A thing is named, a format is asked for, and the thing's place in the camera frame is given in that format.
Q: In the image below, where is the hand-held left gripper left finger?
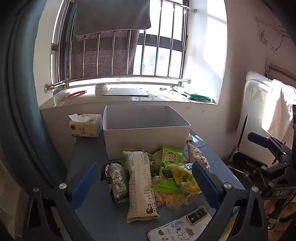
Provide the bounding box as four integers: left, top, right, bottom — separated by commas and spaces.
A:
23, 161, 99, 241

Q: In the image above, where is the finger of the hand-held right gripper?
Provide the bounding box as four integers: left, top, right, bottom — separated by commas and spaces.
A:
228, 152, 278, 186
247, 132, 291, 166

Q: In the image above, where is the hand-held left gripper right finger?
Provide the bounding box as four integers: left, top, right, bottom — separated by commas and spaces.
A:
191, 161, 269, 241

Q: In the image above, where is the yellow snack packet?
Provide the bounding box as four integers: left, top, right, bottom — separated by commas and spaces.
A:
170, 162, 201, 194

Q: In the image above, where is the cream patterned snack packet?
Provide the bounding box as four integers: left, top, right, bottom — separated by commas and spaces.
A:
186, 142, 211, 173

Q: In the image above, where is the grey green snack packet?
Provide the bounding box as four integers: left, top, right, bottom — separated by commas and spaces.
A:
100, 162, 130, 204

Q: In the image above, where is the green seaweed snack packet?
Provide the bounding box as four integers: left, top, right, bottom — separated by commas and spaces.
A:
154, 146, 185, 195

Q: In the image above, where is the long cream snack packet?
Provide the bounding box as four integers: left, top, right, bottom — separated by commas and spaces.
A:
121, 150, 160, 224

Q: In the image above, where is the white cardboard box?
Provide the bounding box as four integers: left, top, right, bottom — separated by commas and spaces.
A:
102, 105, 191, 160

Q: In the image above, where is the person's right hand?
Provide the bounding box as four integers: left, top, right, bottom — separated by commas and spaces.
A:
265, 196, 296, 220

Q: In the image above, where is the white padded chair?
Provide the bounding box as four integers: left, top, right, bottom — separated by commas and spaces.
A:
236, 71, 296, 167

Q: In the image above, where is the white towel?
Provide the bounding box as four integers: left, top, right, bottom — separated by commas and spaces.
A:
261, 79, 296, 145

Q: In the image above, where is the phone with cartoon case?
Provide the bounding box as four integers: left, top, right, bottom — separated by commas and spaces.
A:
147, 205, 216, 241

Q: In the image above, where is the yellow tissue pack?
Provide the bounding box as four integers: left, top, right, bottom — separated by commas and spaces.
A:
69, 113, 102, 138

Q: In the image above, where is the green cloth on windowsill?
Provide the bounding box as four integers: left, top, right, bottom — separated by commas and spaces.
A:
187, 93, 216, 103

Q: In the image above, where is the white tape roll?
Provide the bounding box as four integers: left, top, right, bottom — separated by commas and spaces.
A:
95, 83, 108, 95

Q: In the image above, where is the dark flat board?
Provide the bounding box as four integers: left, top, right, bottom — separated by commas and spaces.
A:
102, 88, 149, 96

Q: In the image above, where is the steel window grille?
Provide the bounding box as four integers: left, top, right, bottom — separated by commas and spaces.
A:
45, 0, 197, 93

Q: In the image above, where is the blue curtain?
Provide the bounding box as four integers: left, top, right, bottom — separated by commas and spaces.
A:
0, 0, 70, 193

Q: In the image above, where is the brown mesh curtain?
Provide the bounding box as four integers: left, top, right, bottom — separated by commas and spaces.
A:
69, 30, 140, 79

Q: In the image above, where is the grey hanging towel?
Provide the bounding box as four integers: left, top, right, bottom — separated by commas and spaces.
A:
73, 0, 152, 36

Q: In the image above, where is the brown wooden frame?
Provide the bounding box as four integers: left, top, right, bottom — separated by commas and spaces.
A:
266, 62, 296, 81

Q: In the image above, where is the red handled tool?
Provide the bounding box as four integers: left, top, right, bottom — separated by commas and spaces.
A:
61, 90, 87, 100

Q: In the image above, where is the wall string decoration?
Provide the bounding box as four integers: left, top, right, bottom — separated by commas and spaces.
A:
256, 18, 285, 54

